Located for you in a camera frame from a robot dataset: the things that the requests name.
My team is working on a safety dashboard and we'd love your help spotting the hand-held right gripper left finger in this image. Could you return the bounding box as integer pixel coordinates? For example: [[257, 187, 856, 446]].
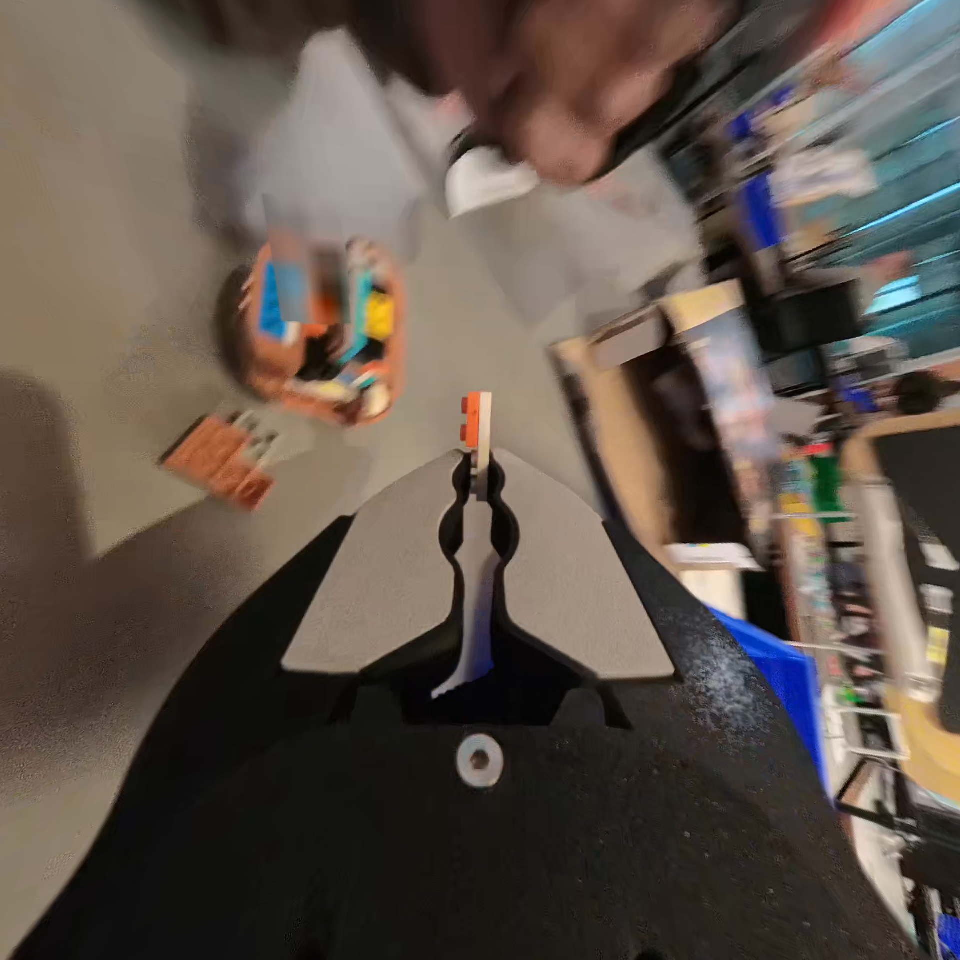
[[281, 455, 471, 699]]

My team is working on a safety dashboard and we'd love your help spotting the blue plastic bin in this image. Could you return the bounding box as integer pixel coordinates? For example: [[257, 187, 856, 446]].
[[702, 600, 829, 804]]

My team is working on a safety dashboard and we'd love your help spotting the white brick plate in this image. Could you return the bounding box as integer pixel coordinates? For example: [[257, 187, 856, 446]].
[[470, 393, 498, 501]]

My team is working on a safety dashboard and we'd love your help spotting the wood-framed black screen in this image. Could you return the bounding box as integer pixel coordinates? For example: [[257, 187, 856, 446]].
[[840, 413, 960, 819]]

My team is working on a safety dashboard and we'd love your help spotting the brown brick assembly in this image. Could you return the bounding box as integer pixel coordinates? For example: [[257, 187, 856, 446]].
[[159, 408, 285, 513]]

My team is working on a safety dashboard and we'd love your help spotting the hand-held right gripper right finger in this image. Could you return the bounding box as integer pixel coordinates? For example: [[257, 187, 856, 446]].
[[491, 450, 678, 699]]

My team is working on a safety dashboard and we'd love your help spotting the person's left hand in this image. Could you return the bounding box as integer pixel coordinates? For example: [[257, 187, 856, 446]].
[[360, 0, 751, 190]]

